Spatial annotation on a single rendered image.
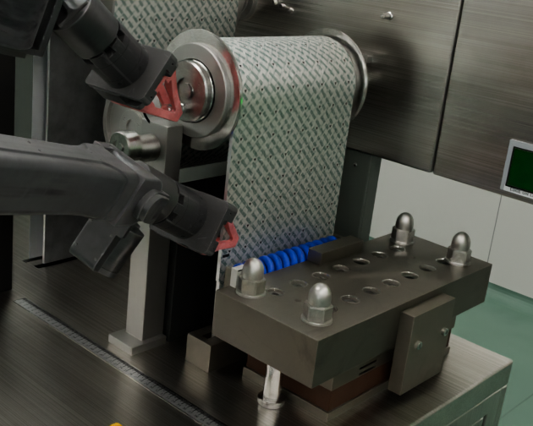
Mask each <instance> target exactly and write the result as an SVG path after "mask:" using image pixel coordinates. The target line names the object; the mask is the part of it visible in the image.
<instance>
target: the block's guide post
mask: <svg viewBox="0 0 533 426"><path fill-rule="evenodd" d="M282 383H283V373H282V372H280V371H278V370H276V369H274V368H273V367H271V366H269V365H266V373H265V380H264V387H263V390H262V391H261V392H259V393H258V396H257V402H258V403H259V404H260V405H261V406H262V407H265V408H268V409H278V408H280V407H282V406H283V405H284V403H285V396H284V395H283V394H282V393H281V390H282Z"/></svg>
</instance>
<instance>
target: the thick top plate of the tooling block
mask: <svg viewBox="0 0 533 426"><path fill-rule="evenodd" d="M391 235H392V233H389V234H387V235H384V236H381V237H379V238H374V239H372V240H369V241H365V242H363V248H362V252H360V253H357V254H353V255H350V256H348V257H345V258H342V259H338V260H335V261H333V262H330V263H327V264H324V265H317V264H315V263H313V262H310V261H309V260H307V261H304V262H301V263H298V264H295V265H291V266H288V267H285V268H282V269H280V270H275V271H273V272H270V273H266V274H264V277H265V279H266V287H265V291H266V296H265V297H264V298H258V299H249V298H243V297H241V296H239V295H238V294H237V293H236V288H234V287H231V286H227V287H223V288H220V289H217V290H216V297H215V305H214V314H213V322H212V334H213V335H214V336H216V337H218V338H220V339H221V340H223V341H225V342H227V343H229V344H230V345H232V346H234V347H237V348H238V349H239V350H241V351H243V352H246V353H247V354H249V355H251V356H252V357H254V358H256V359H258V360H260V361H262V362H263V363H265V364H267V365H269V366H271V367H273V368H274V369H276V370H278V371H280V372H282V373H283V374H286V375H287V376H289V377H290V378H292V379H294V380H297V381H299V382H300V383H301V384H303V385H306V386H307V387H309V388H311V389H312V388H314V387H316V386H318V385H320V384H322V383H324V382H326V381H328V380H330V379H332V378H334V377H336V376H338V375H340V374H342V373H344V372H346V371H348V370H350V369H352V368H354V367H356V366H358V365H360V364H362V363H364V362H366V361H367V360H369V359H371V358H374V357H375V356H377V355H379V354H381V353H383V352H385V351H387V350H389V349H391V348H393V347H395V344H396V339H397V334H398V326H399V321H400V315H401V312H402V311H404V310H406V309H408V308H411V307H413V306H415V305H416V304H418V303H422V302H424V301H426V300H427V299H430V298H433V297H435V296H437V295H439V294H441V293H446V294H447V295H449V296H452V297H454V298H455V303H454V307H453V315H452V318H453V317H455V316H457V315H459V314H462V313H463V312H465V311H467V310H469V309H472V308H474V307H475V306H477V305H479V304H481V303H483V302H485V298H486V290H487V287H488V282H489V278H490V274H491V270H492V264H490V263H488V262H486V261H483V260H481V259H477V258H474V257H472V256H470V265H469V266H465V267H461V266H456V265H451V264H449V263H447V262H446V261H445V260H444V259H445V257H446V255H447V251H448V248H447V247H444V246H442V245H439V244H437V243H433V242H430V241H428V240H425V239H423V238H419V237H416V236H414V241H415V242H414V244H412V245H400V244H396V243H393V242H391V241H390V239H389V238H390V237H391ZM317 283H324V284H326V285H327V286H328V287H329V288H330V290H331V293H332V301H331V304H332V305H333V311H332V324H331V325H329V326H324V327H317V326H312V325H307V324H306V323H305V322H303V321H302V320H301V315H302V314H303V308H304V302H305V300H307V299H308V294H309V291H310V289H311V288H312V287H313V286H314V285H315V284H317Z"/></svg>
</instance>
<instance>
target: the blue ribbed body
mask: <svg viewBox="0 0 533 426"><path fill-rule="evenodd" d="M336 239H337V238H336V237H334V236H327V237H325V238H320V239H319V240H313V241H312V242H308V243H305V244H300V245H298V246H293V247H291V248H286V249H284V250H283V251H277V252H276V253H275V254H274V253H270V254H268V255H262V256H261V257H260V258H259V260H260V261H261V262H262V264H263V265H264V274H266V273H270V272H273V271H275V270H280V269H282V268H285V267H288V266H291V265H295V264H298V263H301V262H304V261H307V256H308V250H309V248H311V247H314V246H316V245H320V244H323V243H327V242H331V241H333V240H336Z"/></svg>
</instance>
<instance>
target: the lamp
mask: <svg viewBox="0 0 533 426"><path fill-rule="evenodd" d="M508 185H511V186H514V187H517V188H522V189H525V190H528V191H531V192H533V153H531V152H528V151H524V150H519V149H514V157H513V160H512V165H511V169H510V173H509V177H508Z"/></svg>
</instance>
